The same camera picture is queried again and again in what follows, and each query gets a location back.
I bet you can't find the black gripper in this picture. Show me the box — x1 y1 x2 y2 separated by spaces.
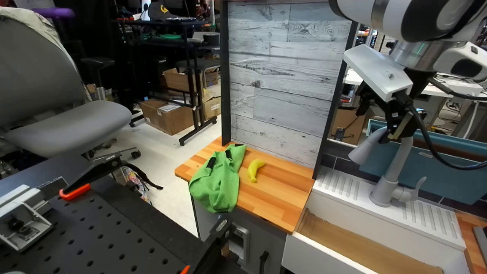
356 69 437 143

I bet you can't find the grey toy tap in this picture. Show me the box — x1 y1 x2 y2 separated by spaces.
347 125 429 209

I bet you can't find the cardboard box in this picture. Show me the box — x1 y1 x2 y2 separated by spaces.
137 98 196 137
161 67 222 122
327 107 368 148

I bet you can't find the white toy sink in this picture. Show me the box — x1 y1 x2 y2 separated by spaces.
280 166 470 274

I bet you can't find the teal planter box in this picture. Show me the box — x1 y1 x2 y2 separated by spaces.
359 119 487 207

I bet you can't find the grey wood-look back panel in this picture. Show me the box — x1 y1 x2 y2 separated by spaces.
227 0 359 169

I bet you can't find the toy kitchen with wooden counter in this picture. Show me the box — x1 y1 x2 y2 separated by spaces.
174 136 487 274

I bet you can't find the yellow toy banana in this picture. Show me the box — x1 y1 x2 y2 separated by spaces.
247 159 268 184

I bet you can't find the toy stove top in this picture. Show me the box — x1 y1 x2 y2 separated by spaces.
472 226 487 256

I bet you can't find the grey plank back panel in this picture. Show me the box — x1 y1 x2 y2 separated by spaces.
219 0 365 180

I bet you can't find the green cloth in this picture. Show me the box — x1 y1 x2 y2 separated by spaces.
187 143 248 215

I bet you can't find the black metal table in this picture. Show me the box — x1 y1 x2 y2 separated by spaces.
116 17 221 148

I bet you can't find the dark cap with yellow logo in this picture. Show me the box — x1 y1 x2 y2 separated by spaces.
146 0 172 22

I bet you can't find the grey office chair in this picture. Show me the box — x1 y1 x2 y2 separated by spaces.
0 5 143 165

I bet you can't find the purple object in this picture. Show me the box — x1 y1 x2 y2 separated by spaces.
35 6 76 22

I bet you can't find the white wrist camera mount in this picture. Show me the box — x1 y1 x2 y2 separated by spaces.
343 43 414 104

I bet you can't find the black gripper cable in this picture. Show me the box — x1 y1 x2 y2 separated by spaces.
411 108 487 172

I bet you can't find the metal camera mount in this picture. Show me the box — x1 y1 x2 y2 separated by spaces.
0 177 56 254

